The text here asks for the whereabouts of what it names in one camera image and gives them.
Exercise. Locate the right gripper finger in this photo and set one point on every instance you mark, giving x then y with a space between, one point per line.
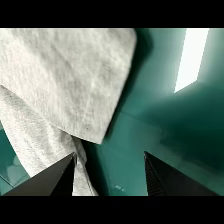
53 180

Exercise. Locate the grey T-shirt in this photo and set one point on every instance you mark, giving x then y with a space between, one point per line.
63 76

